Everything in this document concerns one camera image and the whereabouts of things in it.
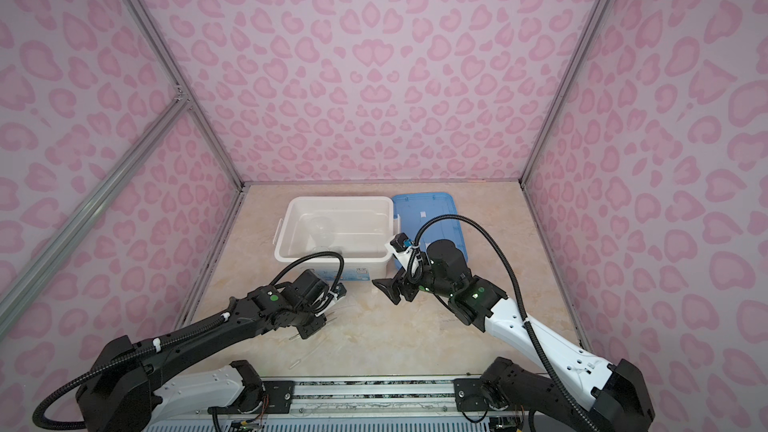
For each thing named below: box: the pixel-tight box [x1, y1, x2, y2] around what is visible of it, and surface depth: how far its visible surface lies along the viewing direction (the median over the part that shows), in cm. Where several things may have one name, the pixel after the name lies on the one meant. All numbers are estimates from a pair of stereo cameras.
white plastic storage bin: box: [273, 196, 401, 281], surface depth 99 cm
